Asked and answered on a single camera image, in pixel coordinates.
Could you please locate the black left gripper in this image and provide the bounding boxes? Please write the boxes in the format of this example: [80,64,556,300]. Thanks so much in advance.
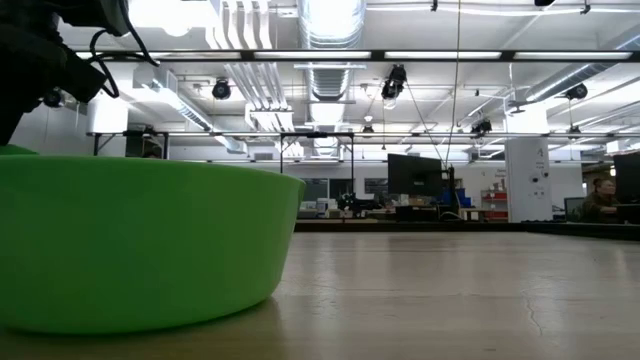
[0,23,109,146]

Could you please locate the green plastic bowl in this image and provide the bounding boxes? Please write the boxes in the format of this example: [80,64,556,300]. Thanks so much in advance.
[0,154,307,335]

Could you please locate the red storage shelf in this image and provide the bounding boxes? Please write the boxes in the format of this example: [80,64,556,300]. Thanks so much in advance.
[480,188,509,222]

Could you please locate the large black monitor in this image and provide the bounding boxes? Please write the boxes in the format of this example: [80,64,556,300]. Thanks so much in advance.
[387,153,444,198]

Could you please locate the blue storage bins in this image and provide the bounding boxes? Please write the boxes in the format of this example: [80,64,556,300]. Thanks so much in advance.
[439,187,473,209]

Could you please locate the white pillar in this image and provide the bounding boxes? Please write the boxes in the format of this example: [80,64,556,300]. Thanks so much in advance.
[504,136,554,223]

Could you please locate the person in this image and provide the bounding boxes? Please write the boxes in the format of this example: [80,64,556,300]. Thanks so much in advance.
[580,177,622,224]

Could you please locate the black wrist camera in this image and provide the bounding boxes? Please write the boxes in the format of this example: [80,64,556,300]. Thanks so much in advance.
[54,0,133,37]

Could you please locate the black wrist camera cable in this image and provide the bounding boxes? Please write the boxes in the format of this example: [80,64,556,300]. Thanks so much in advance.
[88,0,162,99]

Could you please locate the black background rig frame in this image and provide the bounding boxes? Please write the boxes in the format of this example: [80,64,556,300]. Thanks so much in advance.
[87,130,640,197]

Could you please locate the silver ceiling duct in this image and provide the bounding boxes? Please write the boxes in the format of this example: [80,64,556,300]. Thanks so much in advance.
[297,0,367,102]

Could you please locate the black overhead camera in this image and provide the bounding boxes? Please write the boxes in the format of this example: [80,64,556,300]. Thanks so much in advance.
[380,64,408,102]

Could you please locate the thin hanging cable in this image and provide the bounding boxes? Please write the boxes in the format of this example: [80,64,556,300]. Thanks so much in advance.
[443,0,462,167]

